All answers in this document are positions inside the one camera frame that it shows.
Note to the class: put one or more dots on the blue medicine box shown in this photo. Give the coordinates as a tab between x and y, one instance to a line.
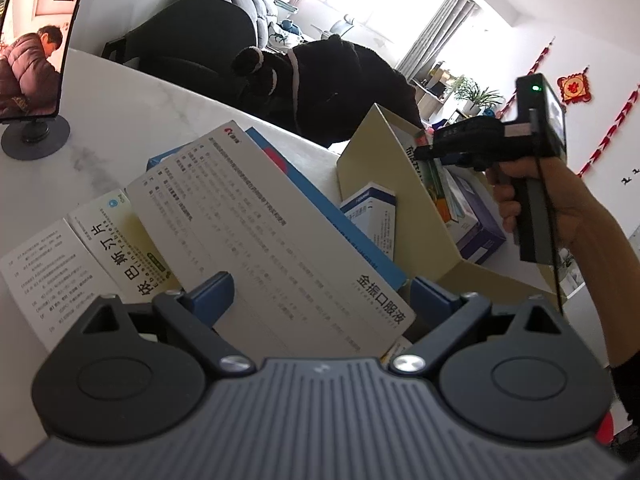
346	230
162	157

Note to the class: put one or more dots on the black phone stand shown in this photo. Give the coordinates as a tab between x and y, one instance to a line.
35	137

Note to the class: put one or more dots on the grey curtain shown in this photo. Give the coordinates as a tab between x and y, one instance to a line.
435	25

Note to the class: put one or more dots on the black deer wall stickers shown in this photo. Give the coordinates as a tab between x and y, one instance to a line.
626	179

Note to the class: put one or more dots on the dark padded dining chair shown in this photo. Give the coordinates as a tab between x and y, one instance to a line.
200	35

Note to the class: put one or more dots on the purple medicine box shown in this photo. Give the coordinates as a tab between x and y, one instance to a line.
480	230

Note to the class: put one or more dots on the person's right hand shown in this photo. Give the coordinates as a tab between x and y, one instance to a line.
570	200

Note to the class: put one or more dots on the grey sofa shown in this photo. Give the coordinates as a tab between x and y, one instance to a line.
250	10

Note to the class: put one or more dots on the smartphone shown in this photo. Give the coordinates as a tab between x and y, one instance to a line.
30	60

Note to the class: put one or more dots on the teal plush toy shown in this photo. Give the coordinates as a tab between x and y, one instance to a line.
286	25

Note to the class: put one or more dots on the teal white medicine box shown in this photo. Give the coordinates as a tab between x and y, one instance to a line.
415	170

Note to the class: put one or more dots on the plain white medicine box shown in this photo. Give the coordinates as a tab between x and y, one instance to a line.
460	195

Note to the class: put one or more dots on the white narrow medicine box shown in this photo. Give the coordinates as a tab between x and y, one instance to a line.
45	285

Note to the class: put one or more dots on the wooden shelf desk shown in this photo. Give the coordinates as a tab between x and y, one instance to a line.
435	90

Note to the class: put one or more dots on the person's right forearm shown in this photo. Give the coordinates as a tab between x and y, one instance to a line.
595	285

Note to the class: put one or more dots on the large white yellow-ended box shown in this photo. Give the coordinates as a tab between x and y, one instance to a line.
260	240

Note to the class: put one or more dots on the green white medicine box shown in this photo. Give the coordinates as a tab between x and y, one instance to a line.
115	240

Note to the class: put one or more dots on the white blue-striped medicine box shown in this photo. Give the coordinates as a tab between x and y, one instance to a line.
370	220

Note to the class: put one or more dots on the potted green plant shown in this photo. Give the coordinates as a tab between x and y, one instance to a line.
475	95

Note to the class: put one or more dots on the white office chair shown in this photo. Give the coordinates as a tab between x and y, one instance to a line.
345	25

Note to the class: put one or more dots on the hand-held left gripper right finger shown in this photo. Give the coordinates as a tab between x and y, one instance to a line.
435	300

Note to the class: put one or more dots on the beige cardboard storage box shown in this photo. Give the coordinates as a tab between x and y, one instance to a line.
385	160

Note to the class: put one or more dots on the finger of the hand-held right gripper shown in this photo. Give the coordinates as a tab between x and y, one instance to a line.
422	152

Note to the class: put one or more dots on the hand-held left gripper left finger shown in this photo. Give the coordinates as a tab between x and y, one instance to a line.
215	300

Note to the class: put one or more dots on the black fleece coat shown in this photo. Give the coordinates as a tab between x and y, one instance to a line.
340	85

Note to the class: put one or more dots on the white marble desktop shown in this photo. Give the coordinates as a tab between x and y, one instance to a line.
125	105

